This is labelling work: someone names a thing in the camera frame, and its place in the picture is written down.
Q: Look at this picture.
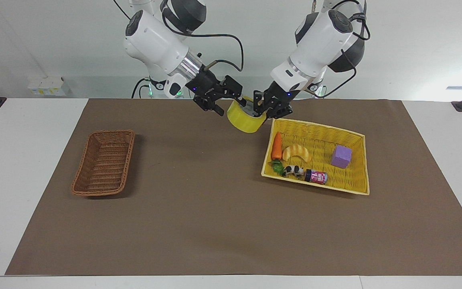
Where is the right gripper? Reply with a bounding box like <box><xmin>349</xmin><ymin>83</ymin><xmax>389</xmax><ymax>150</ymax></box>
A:
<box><xmin>192</xmin><ymin>65</ymin><xmax>243</xmax><ymax>118</ymax></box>

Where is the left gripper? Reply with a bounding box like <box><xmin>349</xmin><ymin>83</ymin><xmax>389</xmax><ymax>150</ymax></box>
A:
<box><xmin>253</xmin><ymin>81</ymin><xmax>296</xmax><ymax>120</ymax></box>

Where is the yellow tape roll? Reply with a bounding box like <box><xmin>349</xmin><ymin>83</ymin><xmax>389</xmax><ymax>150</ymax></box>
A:
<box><xmin>227</xmin><ymin>96</ymin><xmax>268</xmax><ymax>134</ymax></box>

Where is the yellow plastic basket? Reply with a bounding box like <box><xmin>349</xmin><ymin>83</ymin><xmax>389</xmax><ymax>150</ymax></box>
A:
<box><xmin>261</xmin><ymin>118</ymin><xmax>371</xmax><ymax>196</ymax></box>

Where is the brown wicker basket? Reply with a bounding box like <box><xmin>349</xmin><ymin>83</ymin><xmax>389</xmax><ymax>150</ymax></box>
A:
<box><xmin>71</xmin><ymin>129</ymin><xmax>136</xmax><ymax>197</ymax></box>

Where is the orange toy carrot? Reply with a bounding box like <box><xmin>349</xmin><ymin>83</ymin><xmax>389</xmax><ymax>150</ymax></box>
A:
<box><xmin>271</xmin><ymin>132</ymin><xmax>285</xmax><ymax>175</ymax></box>

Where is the toy croissant bread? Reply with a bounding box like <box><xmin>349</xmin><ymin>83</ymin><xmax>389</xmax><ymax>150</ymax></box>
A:
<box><xmin>282</xmin><ymin>144</ymin><xmax>312</xmax><ymax>163</ymax></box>

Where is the black and white toy cow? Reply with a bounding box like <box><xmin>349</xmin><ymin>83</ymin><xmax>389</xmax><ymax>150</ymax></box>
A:
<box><xmin>282</xmin><ymin>165</ymin><xmax>305</xmax><ymax>179</ymax></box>

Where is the small red can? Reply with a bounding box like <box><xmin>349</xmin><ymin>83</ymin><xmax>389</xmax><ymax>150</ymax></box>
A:
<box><xmin>305</xmin><ymin>169</ymin><xmax>329</xmax><ymax>185</ymax></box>

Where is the purple cube block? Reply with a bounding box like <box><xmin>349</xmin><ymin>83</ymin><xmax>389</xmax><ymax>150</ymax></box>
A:
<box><xmin>330</xmin><ymin>145</ymin><xmax>354</xmax><ymax>169</ymax></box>

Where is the white power strip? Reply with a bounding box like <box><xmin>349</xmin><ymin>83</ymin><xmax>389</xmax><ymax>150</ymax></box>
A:
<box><xmin>27</xmin><ymin>77</ymin><xmax>71</xmax><ymax>96</ymax></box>

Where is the black cable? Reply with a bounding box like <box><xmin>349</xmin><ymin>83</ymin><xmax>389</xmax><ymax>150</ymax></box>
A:
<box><xmin>302</xmin><ymin>0</ymin><xmax>372</xmax><ymax>99</ymax></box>
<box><xmin>131</xmin><ymin>77</ymin><xmax>152</xmax><ymax>99</ymax></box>
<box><xmin>160</xmin><ymin>0</ymin><xmax>244</xmax><ymax>73</ymax></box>

